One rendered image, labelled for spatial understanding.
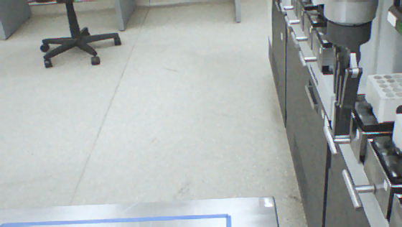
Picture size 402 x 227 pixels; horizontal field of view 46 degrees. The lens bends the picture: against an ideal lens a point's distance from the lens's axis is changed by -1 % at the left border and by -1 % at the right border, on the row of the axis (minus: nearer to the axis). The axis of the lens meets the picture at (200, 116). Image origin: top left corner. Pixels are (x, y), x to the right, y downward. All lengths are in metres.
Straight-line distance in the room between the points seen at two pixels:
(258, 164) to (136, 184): 0.56
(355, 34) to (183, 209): 0.41
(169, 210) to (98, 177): 1.52
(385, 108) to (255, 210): 0.34
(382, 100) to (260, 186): 1.21
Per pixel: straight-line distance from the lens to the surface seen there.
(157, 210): 0.72
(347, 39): 0.85
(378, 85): 0.95
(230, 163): 2.18
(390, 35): 1.03
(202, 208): 0.71
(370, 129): 0.92
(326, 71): 1.29
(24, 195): 2.26
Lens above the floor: 1.29
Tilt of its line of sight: 30 degrees down
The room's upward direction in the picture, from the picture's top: 6 degrees counter-clockwise
